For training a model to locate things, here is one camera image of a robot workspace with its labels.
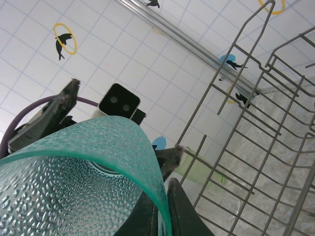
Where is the aluminium corner post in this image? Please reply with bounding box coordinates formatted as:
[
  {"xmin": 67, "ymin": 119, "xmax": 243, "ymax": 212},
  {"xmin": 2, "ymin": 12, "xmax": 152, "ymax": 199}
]
[{"xmin": 117, "ymin": 0, "xmax": 262, "ymax": 96}]

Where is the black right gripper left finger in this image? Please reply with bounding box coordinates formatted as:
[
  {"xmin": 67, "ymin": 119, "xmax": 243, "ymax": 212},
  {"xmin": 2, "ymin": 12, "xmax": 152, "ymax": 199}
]
[{"xmin": 114, "ymin": 193, "xmax": 160, "ymax": 236}]

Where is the grey wire dish rack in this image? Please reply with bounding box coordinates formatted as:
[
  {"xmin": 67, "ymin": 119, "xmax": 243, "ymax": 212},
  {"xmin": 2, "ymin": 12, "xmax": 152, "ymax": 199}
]
[{"xmin": 176, "ymin": 0, "xmax": 315, "ymax": 236}]

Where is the black fish blue spot decal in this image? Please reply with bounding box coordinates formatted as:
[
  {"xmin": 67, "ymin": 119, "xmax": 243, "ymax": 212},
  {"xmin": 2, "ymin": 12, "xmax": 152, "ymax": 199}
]
[{"xmin": 219, "ymin": 54, "xmax": 249, "ymax": 72}]

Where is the black fish yellow ring decal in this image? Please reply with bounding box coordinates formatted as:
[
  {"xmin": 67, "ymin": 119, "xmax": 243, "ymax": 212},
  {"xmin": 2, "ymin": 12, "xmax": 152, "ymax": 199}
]
[{"xmin": 225, "ymin": 85, "xmax": 252, "ymax": 109}]

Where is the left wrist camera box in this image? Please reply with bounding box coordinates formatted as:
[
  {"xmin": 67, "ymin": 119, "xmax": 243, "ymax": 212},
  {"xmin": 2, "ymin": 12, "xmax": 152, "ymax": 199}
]
[{"xmin": 91, "ymin": 83, "xmax": 146, "ymax": 126}]

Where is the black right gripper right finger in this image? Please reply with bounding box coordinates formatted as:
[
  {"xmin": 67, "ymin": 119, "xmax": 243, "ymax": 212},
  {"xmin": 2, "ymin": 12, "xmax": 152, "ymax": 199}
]
[{"xmin": 168, "ymin": 177, "xmax": 215, "ymax": 236}]

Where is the black dolphin yellow ring decal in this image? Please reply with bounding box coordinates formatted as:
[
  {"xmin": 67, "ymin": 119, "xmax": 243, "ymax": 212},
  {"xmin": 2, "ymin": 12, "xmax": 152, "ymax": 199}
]
[
  {"xmin": 257, "ymin": 0, "xmax": 286, "ymax": 15},
  {"xmin": 53, "ymin": 23, "xmax": 78, "ymax": 61}
]

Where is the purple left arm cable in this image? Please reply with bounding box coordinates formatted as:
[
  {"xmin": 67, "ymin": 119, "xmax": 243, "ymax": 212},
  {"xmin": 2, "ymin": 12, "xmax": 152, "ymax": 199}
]
[{"xmin": 0, "ymin": 96, "xmax": 99, "ymax": 158}]

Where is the green translucent plastic cup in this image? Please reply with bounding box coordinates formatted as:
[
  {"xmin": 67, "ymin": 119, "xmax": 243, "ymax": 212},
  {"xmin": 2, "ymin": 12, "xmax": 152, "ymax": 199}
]
[{"xmin": 176, "ymin": 146, "xmax": 227, "ymax": 185}]

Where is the teal textured plastic cup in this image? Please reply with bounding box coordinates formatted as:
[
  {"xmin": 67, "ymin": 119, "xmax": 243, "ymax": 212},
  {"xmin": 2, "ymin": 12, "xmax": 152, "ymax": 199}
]
[{"xmin": 0, "ymin": 115, "xmax": 173, "ymax": 236}]

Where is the clear round plastic cup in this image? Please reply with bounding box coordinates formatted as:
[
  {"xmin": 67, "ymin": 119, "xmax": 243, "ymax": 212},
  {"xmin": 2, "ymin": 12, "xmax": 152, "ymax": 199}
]
[{"xmin": 220, "ymin": 193, "xmax": 247, "ymax": 218}]

